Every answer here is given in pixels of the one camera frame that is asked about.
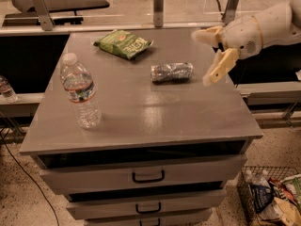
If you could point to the top grey drawer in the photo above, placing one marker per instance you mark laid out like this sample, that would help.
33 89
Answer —
145 174

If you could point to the wire mesh basket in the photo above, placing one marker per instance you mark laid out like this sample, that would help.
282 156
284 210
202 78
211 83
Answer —
245 194

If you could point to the grey drawer cabinet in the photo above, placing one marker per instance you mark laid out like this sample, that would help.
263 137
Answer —
141 120

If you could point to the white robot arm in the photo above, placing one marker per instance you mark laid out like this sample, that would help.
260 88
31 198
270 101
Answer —
279 24

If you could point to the left metal bracket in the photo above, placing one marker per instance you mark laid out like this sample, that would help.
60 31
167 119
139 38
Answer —
46 21

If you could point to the middle metal bracket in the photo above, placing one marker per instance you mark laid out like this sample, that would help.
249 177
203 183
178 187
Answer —
158 13

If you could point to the silver blue redbull can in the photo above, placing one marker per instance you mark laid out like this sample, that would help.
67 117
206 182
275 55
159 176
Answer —
171 72

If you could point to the grey drawer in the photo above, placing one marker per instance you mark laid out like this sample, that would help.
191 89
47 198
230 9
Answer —
145 174
194 216
146 205

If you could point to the yellow snack bag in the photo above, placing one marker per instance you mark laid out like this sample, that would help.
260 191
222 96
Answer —
280 210

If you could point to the dark blue snack bag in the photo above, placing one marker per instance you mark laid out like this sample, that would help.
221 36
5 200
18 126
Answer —
262 196

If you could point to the clear plastic water bottle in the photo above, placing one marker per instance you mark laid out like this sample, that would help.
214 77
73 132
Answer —
81 91

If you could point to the bottom grey drawer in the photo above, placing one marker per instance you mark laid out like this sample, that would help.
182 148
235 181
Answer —
194 216

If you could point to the green white snack bag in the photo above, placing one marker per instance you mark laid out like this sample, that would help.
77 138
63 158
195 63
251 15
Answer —
293 184

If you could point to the metal bracket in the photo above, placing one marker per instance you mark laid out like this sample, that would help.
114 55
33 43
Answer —
158 13
46 21
230 10

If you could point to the middle grey drawer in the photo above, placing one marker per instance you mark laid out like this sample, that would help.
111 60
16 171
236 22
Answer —
146 205

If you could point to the green chip bag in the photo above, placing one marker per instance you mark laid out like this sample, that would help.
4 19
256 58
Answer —
122 43

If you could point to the water bottle on left ledge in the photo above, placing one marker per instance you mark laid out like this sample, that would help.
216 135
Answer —
7 90

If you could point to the right metal bracket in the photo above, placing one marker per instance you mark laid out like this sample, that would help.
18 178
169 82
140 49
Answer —
230 10

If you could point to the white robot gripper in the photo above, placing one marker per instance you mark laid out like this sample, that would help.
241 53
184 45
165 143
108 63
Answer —
241 35

